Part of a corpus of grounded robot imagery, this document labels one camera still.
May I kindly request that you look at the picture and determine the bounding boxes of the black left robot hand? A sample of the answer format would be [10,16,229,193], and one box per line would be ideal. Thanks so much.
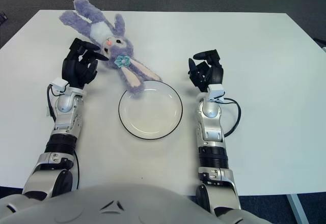
[61,37,109,90]

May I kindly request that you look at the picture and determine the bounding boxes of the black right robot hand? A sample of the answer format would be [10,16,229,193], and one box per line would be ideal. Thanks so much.
[187,48,225,94]

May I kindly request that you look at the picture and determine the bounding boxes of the purple plush bunny doll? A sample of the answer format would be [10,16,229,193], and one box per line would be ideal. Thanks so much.
[59,0,163,100]

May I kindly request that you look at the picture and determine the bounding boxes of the white plate black rim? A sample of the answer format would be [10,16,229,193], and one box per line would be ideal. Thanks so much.
[118,80,183,141]

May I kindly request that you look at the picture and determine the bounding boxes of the grey robot torso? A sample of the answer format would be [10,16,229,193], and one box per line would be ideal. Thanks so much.
[0,183,245,224]

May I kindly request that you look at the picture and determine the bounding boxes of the white table leg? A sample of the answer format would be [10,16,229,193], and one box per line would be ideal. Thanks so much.
[286,194,313,224]

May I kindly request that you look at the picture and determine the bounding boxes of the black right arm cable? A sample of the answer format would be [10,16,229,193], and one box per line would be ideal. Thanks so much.
[219,98,241,137]

